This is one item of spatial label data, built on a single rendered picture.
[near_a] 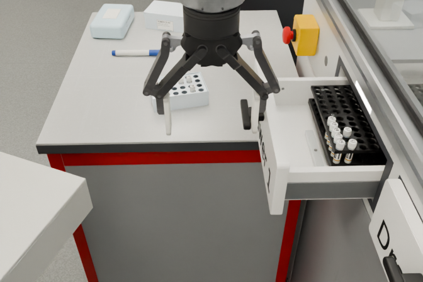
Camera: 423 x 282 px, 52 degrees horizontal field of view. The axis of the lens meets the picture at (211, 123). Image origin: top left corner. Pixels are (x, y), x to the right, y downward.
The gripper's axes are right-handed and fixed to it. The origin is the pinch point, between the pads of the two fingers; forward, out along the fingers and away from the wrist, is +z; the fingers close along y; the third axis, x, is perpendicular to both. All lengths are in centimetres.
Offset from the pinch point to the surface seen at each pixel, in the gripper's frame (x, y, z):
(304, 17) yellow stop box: 37.4, 22.2, 0.0
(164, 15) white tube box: 62, -11, 10
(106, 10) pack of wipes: 67, -29, 11
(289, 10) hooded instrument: 85, 29, 20
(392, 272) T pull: -27.1, 19.4, 0.1
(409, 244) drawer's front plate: -23.4, 22.8, 0.3
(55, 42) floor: 198, -93, 91
